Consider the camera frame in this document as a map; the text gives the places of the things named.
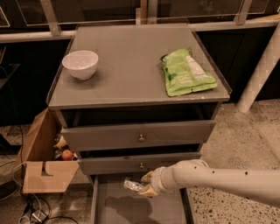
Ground metal window railing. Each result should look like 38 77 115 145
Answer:
0 0 280 44

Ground silver redbull can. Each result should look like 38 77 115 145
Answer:
123 178 144 193

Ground cables on floor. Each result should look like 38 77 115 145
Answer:
0 158 81 224

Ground grey top drawer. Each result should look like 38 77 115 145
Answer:
61 120 215 151

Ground white ceramic bowl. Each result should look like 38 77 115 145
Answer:
62 50 99 80

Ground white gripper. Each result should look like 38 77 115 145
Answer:
138 167 172 197

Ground grey drawer cabinet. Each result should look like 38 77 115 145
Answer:
45 23 233 224

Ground brown cardboard box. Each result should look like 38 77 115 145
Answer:
14 108 78 194

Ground grey drawer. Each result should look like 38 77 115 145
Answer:
91 174 197 224
61 120 215 151
78 152 201 175

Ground grey bottom drawer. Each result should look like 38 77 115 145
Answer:
91 174 197 224

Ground packaged item in box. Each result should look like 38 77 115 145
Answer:
53 134 68 151

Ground red apple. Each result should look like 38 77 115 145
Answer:
61 150 74 161

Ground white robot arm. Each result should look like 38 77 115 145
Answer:
139 159 280 207

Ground green snack bag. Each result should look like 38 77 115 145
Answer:
160 48 218 97

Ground grey middle drawer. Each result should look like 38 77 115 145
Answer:
78 152 201 175

